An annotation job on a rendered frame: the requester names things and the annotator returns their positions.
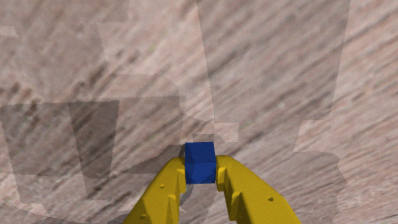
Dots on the blue cube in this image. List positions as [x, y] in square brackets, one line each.
[200, 163]

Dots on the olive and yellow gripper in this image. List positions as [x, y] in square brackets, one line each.
[249, 199]

